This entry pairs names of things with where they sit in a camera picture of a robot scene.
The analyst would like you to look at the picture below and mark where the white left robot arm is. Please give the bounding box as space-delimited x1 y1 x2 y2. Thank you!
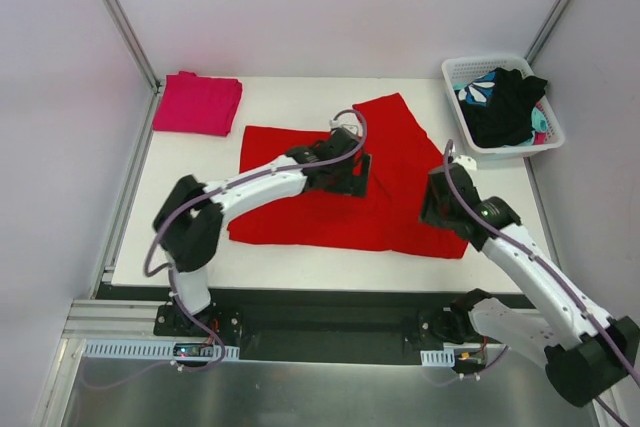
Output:
143 126 370 339

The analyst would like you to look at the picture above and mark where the right white cable duct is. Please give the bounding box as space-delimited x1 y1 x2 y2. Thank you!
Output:
420 348 456 368

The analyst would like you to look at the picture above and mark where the left white cable duct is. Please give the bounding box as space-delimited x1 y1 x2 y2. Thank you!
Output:
84 340 240 362

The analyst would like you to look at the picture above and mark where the left aluminium frame post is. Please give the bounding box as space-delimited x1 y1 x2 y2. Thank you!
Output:
74 0 162 93

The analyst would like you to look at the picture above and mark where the aluminium rail left side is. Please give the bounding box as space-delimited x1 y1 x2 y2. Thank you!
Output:
63 299 162 338

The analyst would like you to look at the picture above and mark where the folded magenta t shirt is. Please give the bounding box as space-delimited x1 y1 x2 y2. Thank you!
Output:
152 71 243 137

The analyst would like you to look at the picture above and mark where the red t shirt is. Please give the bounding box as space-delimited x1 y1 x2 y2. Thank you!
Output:
228 93 468 259

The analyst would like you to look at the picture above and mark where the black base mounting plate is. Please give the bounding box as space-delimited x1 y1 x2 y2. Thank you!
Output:
97 284 546 362

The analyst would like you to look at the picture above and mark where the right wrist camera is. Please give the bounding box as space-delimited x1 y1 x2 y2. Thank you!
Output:
449 155 478 171

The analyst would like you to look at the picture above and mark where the black t shirt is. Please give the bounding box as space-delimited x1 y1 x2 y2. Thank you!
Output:
459 66 550 149

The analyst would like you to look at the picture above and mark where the white cable duct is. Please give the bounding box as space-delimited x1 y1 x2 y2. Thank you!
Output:
420 348 456 368
84 340 240 362

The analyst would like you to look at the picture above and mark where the right aluminium frame post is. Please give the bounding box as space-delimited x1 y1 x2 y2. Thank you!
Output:
524 0 573 65

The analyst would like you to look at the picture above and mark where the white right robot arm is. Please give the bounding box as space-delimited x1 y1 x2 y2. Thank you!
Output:
420 163 639 407

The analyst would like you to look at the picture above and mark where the aluminium frame post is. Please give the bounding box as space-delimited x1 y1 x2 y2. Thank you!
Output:
74 0 162 93
524 0 573 65

